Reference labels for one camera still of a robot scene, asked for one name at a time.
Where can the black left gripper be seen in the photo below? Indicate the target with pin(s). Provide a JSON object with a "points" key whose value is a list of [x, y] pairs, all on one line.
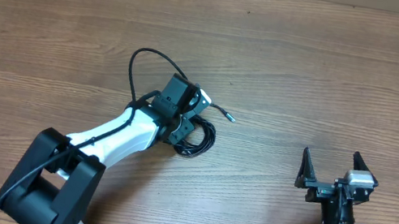
{"points": [[185, 128]]}

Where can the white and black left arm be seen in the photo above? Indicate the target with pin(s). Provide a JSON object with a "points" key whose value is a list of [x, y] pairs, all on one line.
{"points": [[55, 179]]}

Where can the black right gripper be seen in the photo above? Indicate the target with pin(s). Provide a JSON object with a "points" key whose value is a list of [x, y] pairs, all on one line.
{"points": [[320, 190]]}

